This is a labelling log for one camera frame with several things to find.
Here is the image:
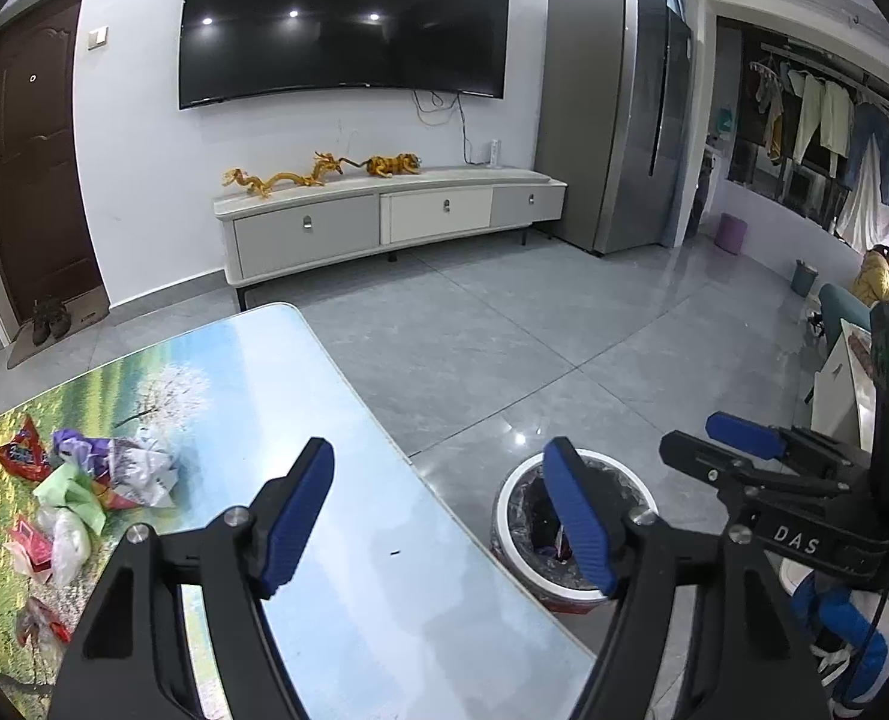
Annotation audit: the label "hanging pale green garment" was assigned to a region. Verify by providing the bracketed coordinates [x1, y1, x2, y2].
[791, 71, 827, 164]

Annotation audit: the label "black wall television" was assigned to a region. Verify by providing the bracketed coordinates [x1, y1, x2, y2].
[178, 0, 512, 110]

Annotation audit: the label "hanging blue jeans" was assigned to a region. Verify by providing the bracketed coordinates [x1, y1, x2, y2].
[843, 101, 889, 205]

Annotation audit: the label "small red clear wrapper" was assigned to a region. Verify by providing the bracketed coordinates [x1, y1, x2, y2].
[16, 596, 74, 646]

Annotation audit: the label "white cardboard box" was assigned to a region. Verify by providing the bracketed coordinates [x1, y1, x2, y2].
[812, 319, 876, 447]

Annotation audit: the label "white bin with black liner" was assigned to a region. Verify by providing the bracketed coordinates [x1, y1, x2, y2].
[491, 450, 659, 614]

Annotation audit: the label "white grey television cabinet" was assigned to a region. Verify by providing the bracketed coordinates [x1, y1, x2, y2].
[214, 163, 567, 312]

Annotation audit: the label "golden tiger figurine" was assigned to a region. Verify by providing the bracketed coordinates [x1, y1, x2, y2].
[365, 154, 423, 179]

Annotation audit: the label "brown doormat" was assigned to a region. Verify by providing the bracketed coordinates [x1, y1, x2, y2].
[5, 304, 110, 370]

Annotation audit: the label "hanging yellow garment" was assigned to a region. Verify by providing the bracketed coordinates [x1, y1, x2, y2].
[765, 101, 789, 161]

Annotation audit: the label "white crumpled wrapper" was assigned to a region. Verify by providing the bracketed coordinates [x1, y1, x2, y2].
[107, 435, 179, 509]

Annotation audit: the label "clear plastic bag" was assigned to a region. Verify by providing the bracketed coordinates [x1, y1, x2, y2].
[35, 506, 93, 590]

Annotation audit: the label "teal chair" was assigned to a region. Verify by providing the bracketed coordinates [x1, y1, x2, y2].
[818, 283, 876, 368]

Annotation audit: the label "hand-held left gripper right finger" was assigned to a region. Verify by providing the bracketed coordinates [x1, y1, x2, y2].
[542, 435, 836, 720]

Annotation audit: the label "purple plastic bag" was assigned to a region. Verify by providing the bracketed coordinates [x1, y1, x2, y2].
[52, 429, 116, 481]

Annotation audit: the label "long golden dragon figurine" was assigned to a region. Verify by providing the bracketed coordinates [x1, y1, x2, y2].
[221, 167, 318, 198]

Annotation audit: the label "hanging pale yellow shirt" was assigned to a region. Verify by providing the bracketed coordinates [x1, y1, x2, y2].
[819, 82, 855, 177]

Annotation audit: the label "green plastic bag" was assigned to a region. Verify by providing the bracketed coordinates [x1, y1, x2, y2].
[34, 461, 108, 533]

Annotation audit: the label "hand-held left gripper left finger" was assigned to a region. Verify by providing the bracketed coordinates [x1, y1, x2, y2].
[47, 436, 337, 720]

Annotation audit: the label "pink wrapper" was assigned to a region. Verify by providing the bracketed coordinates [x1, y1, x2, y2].
[5, 516, 56, 578]

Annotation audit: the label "brown entrance door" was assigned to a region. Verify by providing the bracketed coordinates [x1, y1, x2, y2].
[0, 0, 108, 325]

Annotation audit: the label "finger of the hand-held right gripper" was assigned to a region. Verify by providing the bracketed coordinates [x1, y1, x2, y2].
[705, 411, 873, 467]
[658, 430, 860, 500]

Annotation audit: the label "person's blue clothing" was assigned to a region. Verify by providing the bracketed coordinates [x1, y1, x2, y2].
[789, 570, 889, 700]

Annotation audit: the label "grey refrigerator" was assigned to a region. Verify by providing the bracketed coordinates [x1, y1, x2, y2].
[534, 0, 695, 256]

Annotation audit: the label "television cable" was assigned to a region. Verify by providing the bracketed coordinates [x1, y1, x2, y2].
[413, 88, 491, 166]

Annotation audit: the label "red snack wrapper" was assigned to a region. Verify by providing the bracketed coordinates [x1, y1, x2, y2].
[0, 415, 54, 481]

